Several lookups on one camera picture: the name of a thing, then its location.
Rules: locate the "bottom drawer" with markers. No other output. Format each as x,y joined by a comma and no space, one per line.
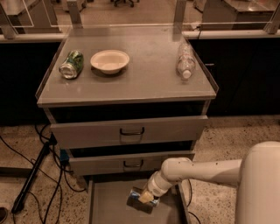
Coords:
108,195

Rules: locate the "black middle drawer handle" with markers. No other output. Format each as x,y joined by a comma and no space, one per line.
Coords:
135,165

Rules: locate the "green soda can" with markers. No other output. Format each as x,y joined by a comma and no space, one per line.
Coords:
72,66

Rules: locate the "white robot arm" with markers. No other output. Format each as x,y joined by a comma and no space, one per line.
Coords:
256,177

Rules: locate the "silver blue redbull can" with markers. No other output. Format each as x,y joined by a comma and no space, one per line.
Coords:
134,202

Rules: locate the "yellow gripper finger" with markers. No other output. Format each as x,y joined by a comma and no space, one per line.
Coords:
146,196

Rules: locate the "black top drawer handle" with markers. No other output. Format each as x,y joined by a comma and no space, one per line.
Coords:
132,133

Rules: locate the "clear plastic water bottle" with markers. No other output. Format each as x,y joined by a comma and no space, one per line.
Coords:
185,61

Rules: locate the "blue box behind cabinet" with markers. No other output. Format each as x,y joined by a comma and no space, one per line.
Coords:
63,157

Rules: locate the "dark shoe tip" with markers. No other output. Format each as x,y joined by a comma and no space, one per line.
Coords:
3,214

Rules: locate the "black drawer handle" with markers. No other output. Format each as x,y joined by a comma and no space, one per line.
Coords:
135,165
132,133

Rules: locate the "grey drawer cabinet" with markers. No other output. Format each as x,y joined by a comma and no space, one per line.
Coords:
148,87

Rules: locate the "middle drawer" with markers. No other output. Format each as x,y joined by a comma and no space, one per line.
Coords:
84,166

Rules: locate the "white bowl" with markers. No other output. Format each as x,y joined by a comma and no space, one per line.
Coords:
110,61

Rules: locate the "top drawer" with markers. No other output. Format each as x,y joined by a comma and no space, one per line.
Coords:
106,133

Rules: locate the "drawer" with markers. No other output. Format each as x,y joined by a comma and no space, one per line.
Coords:
108,195
106,133
84,166

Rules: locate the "black bar on floor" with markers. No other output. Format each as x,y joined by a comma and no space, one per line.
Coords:
20,199

